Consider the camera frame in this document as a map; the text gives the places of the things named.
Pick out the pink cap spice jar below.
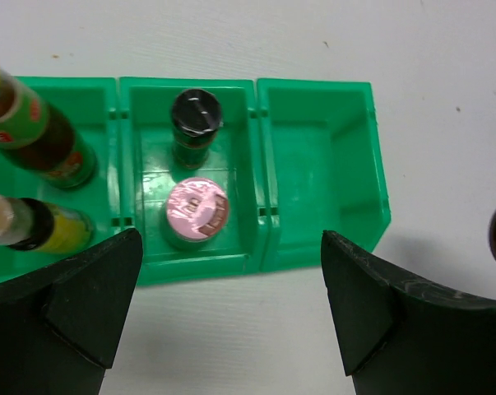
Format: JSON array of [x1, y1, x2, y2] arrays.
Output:
[[160, 177, 230, 250]]

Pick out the green bin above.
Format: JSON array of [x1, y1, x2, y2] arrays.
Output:
[[0, 77, 119, 282], [119, 77, 267, 286], [257, 78, 391, 272]]

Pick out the yellow label gold cap bottle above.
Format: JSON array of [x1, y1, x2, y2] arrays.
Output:
[[0, 195, 94, 254]]

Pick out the black cap pepper jar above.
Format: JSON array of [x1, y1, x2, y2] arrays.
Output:
[[170, 88, 224, 169]]

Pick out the green label sauce bottle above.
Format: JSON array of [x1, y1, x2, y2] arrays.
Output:
[[0, 68, 96, 189]]

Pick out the green bin middle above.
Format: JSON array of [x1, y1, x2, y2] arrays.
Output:
[[119, 77, 267, 286]]

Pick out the green bin right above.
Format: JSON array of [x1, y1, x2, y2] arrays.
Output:
[[257, 78, 391, 272]]

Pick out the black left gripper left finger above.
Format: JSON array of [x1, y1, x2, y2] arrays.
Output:
[[0, 228, 143, 394]]

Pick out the green bin left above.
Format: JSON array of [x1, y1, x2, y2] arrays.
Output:
[[0, 77, 119, 282]]

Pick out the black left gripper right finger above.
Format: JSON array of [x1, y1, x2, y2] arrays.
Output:
[[321, 230, 496, 394]]

